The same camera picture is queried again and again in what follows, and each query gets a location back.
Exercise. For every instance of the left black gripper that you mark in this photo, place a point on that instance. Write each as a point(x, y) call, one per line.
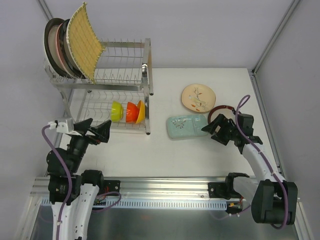
point(88, 133)

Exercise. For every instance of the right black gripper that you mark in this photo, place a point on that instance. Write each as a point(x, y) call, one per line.
point(225, 131)

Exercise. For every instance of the teal square plate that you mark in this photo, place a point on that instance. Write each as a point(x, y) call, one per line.
point(186, 126)

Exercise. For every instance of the beige oval floral plate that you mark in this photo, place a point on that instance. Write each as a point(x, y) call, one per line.
point(198, 98)

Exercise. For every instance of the cream plate dark patterned rim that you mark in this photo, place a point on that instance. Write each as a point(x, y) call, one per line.
point(65, 51)

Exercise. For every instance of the pink and cream floral plate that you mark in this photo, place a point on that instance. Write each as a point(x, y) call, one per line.
point(60, 54)

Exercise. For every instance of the yellow woven bamboo mat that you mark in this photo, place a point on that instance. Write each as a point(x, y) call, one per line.
point(83, 43)

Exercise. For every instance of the cream plate with metallic rim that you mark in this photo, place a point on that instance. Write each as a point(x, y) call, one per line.
point(49, 42)

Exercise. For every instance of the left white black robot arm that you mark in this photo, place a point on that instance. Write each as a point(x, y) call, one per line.
point(70, 215)

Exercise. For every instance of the steel two-tier dish rack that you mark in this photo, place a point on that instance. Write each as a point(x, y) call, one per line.
point(123, 75)

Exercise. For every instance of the cream plate with red rim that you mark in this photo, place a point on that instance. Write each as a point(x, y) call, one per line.
point(217, 108)

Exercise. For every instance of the lime green bowl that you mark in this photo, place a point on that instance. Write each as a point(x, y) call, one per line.
point(117, 111)

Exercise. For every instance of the red orange bowl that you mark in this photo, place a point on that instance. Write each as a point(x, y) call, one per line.
point(132, 113)

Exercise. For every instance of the yellow orange bowl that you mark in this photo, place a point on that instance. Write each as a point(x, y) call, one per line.
point(141, 112)

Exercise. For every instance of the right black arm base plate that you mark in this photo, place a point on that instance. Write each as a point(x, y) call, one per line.
point(217, 190)

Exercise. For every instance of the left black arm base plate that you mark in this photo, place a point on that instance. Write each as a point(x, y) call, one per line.
point(110, 185)

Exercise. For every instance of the aluminium mounting rail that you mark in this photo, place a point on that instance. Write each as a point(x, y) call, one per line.
point(189, 188)

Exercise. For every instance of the white slotted cable duct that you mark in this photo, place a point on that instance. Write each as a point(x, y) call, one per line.
point(175, 204)

